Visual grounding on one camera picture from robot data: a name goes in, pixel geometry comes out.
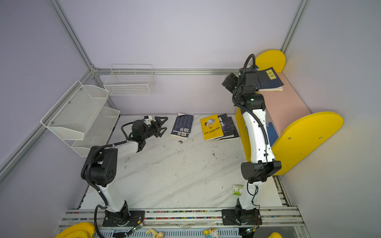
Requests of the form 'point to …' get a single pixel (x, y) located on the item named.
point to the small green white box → (236, 188)
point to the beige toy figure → (156, 234)
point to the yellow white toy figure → (213, 233)
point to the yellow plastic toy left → (80, 230)
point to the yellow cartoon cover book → (211, 127)
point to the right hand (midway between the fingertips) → (228, 79)
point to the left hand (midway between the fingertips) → (167, 122)
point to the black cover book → (228, 127)
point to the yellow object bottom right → (275, 235)
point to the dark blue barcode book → (182, 125)
